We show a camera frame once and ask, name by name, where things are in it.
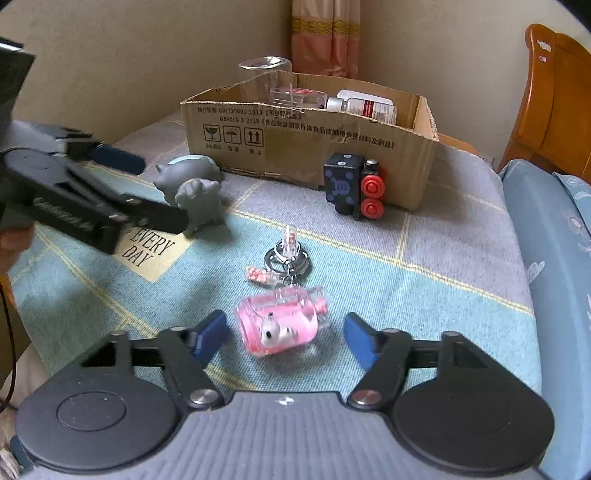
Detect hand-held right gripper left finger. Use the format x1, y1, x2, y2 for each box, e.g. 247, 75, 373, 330
76, 310, 228, 412

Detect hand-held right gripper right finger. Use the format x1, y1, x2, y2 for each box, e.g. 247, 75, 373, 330
344, 313, 497, 411

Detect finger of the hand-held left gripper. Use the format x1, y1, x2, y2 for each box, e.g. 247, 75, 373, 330
62, 134, 146, 175
7, 150, 188, 254

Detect pink bottle keychain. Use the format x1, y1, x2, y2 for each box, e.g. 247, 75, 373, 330
235, 225, 329, 358

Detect grey elephant toy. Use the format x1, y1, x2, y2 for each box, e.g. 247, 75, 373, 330
153, 154, 227, 238

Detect clear glass cup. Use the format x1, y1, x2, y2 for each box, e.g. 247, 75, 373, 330
238, 55, 294, 106

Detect brown cardboard box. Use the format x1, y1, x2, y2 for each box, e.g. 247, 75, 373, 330
180, 71, 441, 212

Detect clear round container red label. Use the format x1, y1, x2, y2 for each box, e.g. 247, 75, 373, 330
269, 87, 329, 112

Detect clear bottle of yellow capsules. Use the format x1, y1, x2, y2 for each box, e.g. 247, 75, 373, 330
327, 90, 398, 125

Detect person's left hand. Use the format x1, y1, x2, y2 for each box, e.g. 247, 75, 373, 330
0, 228, 35, 275

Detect checked blue grey blanket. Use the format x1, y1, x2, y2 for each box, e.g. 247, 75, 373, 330
9, 115, 543, 402

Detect black wooden toy train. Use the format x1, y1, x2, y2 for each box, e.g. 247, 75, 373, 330
323, 154, 387, 221

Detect pink patterned curtain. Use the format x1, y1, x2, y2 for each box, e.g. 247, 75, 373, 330
290, 0, 362, 79

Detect wooden headboard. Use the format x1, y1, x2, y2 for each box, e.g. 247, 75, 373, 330
496, 23, 591, 185

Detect black cable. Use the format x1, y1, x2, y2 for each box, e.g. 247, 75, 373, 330
0, 277, 20, 414

